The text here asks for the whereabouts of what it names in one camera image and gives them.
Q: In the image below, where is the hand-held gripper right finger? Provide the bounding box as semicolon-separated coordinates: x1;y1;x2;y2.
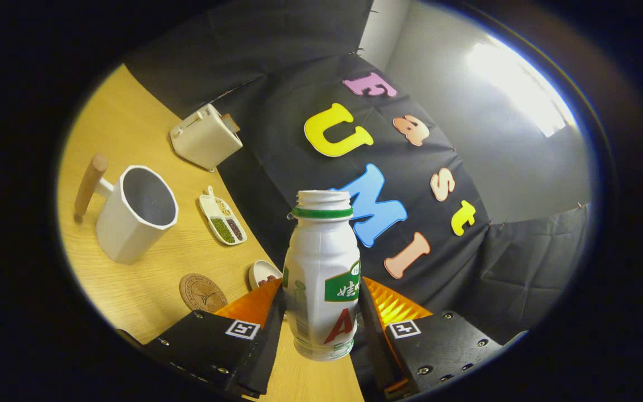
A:
357;276;503;400

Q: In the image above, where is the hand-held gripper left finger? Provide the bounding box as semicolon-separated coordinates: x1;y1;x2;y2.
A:
143;277;287;398

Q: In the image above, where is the round cork coaster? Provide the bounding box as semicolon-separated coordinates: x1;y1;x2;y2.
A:
179;273;228;313

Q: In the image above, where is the white juice bottle green label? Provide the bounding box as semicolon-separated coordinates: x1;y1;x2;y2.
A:
282;190;362;362

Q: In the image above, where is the white cup wooden handle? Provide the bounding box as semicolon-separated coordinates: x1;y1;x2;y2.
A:
74;154;179;265

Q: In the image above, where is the white round plate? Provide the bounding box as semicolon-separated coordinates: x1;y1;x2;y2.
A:
248;260;284;291

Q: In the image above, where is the white divided dish with beans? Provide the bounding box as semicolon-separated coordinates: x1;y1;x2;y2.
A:
198;186;248;246

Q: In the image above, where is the cream toaster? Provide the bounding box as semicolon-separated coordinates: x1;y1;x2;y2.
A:
170;103;243;172

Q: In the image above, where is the black backdrop cloth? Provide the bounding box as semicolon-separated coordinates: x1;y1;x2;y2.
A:
123;0;593;400

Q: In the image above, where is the wooden table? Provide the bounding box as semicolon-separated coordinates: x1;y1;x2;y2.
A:
56;63;364;402

